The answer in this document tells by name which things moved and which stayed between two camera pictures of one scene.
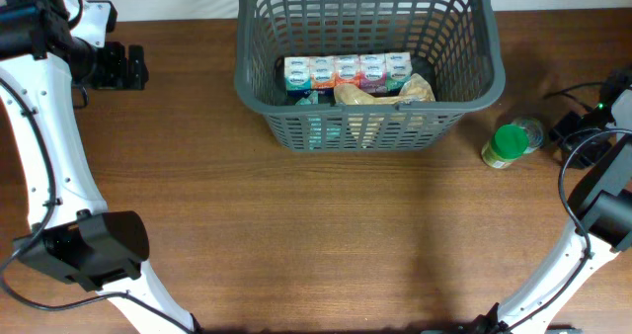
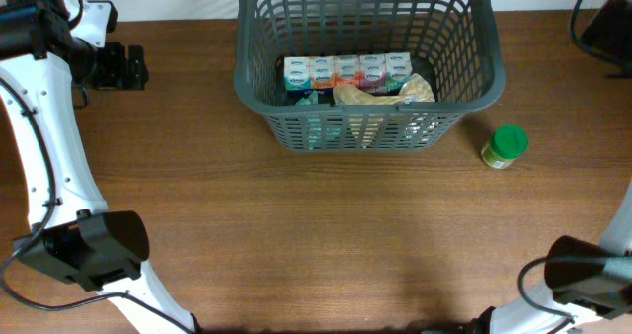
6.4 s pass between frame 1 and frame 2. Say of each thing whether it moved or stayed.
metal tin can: moved
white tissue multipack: stayed
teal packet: stayed
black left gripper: stayed
